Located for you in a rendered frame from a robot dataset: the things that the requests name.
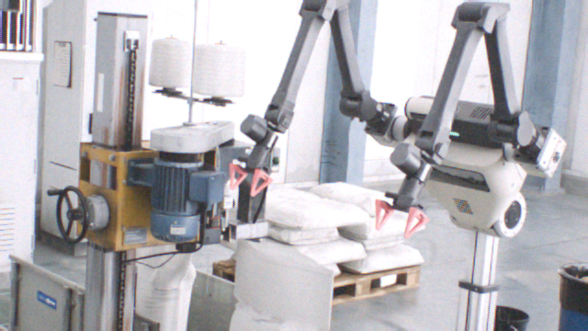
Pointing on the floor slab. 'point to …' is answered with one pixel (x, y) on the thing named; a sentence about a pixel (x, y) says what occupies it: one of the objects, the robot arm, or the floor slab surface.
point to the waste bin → (573, 297)
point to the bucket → (510, 319)
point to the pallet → (360, 285)
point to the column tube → (107, 309)
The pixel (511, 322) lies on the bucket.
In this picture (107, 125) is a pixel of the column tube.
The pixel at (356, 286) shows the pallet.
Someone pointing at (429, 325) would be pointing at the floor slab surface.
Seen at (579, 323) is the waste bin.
